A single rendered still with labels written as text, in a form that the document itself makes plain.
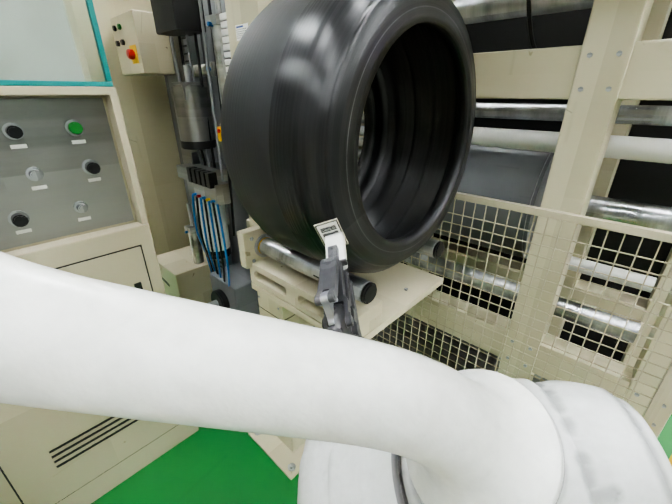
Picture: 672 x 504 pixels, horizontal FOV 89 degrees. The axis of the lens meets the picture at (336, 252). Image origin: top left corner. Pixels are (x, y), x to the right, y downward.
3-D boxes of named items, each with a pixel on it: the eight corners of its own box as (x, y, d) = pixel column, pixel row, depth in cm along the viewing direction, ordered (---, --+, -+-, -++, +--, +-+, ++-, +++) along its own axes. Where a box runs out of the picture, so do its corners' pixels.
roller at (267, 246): (271, 249, 91) (257, 255, 88) (269, 233, 89) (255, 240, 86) (377, 298, 69) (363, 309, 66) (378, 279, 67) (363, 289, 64)
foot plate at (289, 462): (248, 434, 139) (247, 430, 138) (298, 395, 157) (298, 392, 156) (290, 480, 122) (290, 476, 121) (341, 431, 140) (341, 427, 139)
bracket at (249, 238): (240, 266, 88) (236, 230, 84) (344, 226, 115) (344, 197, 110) (248, 270, 86) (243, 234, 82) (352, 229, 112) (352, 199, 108)
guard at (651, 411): (357, 338, 147) (363, 175, 118) (360, 336, 148) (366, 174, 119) (616, 488, 91) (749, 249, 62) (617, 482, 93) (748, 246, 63)
